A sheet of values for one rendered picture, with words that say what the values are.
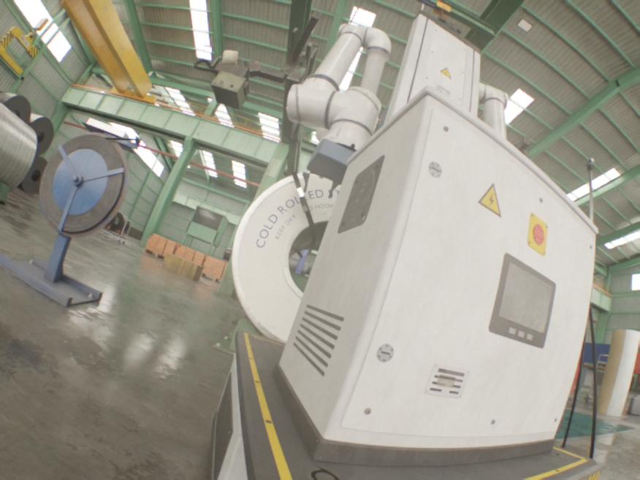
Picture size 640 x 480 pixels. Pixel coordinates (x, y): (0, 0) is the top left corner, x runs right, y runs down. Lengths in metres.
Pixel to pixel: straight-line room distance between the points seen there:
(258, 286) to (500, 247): 1.52
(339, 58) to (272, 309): 1.37
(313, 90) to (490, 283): 0.91
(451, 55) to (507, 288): 1.09
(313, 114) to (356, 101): 0.16
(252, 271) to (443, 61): 1.48
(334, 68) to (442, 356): 1.14
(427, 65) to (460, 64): 0.21
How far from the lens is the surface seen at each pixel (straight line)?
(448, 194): 0.41
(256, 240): 1.84
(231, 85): 1.91
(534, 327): 0.55
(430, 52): 1.30
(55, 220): 2.02
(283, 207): 1.88
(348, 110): 1.07
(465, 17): 3.69
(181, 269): 7.81
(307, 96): 1.13
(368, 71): 1.52
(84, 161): 2.02
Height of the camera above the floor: 0.50
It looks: 12 degrees up
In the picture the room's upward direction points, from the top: 19 degrees clockwise
